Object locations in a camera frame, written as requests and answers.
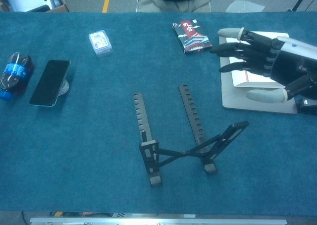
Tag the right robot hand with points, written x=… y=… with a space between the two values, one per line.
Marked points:
x=284 y=66

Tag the black folding laptop stand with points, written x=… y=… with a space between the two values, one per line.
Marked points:
x=184 y=152

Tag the black power adapter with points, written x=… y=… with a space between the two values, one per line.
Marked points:
x=308 y=107

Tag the translucent plastic sheet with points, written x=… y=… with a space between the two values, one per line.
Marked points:
x=244 y=6

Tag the black red playing card box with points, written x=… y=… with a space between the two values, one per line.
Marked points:
x=194 y=38

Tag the seated person in beige trousers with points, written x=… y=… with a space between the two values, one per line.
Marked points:
x=173 y=2

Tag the clear plastic card case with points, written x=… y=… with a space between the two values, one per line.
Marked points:
x=99 y=42

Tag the round white phone holder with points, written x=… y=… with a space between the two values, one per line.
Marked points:
x=65 y=87

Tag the teal felt table cloth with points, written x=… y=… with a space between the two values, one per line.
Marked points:
x=74 y=160

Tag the black smartphone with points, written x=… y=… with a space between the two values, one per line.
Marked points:
x=49 y=82

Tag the yellow plastic part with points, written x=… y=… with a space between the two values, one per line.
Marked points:
x=58 y=213

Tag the cola bottle with blue label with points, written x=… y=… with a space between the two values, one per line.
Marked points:
x=15 y=71

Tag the aluminium profile rail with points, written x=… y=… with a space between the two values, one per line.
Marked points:
x=158 y=221

